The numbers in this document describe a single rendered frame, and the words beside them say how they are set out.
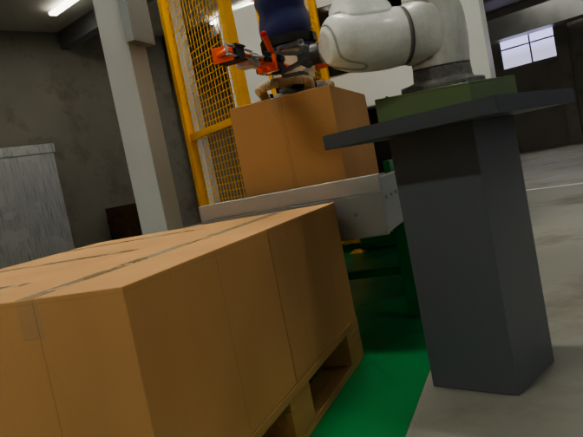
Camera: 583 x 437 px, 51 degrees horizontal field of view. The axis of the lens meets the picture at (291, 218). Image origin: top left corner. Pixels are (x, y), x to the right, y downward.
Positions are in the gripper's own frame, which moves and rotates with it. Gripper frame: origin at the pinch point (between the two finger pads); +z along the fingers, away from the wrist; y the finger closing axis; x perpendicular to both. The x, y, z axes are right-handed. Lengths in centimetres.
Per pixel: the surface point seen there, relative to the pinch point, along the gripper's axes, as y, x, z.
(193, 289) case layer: 58, -118, -21
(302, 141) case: 30.2, -4.7, -8.8
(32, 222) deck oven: 51, 504, 609
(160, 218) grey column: 52, 55, 96
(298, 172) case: 41.1, -4.9, -5.0
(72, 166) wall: -34, 690, 670
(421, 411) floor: 106, -66, -49
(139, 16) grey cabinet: -51, 63, 89
